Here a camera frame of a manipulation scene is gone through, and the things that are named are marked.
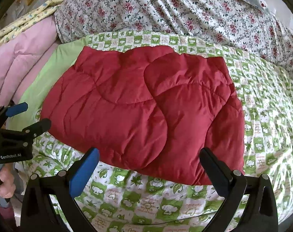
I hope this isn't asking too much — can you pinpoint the red quilted puffer jacket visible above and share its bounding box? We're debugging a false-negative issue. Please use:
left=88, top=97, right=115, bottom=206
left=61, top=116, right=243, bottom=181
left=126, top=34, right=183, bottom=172
left=41, top=46, right=245, bottom=185

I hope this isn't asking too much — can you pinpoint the person's left hand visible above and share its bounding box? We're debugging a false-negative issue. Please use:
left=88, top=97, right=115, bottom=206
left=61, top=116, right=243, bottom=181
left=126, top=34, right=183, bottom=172
left=0, top=163, right=16, bottom=199

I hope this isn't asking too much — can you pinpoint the pink quilted blanket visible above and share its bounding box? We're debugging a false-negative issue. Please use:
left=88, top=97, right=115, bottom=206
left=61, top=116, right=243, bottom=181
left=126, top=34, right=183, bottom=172
left=0, top=16, right=60, bottom=106

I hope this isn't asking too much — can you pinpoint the yellow floral folded cloth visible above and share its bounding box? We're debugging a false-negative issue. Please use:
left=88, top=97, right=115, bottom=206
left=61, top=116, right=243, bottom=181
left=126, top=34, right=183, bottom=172
left=0, top=0, right=64, bottom=46

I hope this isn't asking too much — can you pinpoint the floral rose bedsheet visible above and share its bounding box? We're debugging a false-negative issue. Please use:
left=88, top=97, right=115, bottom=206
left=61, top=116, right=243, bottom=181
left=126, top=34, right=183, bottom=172
left=54, top=0, right=293, bottom=80

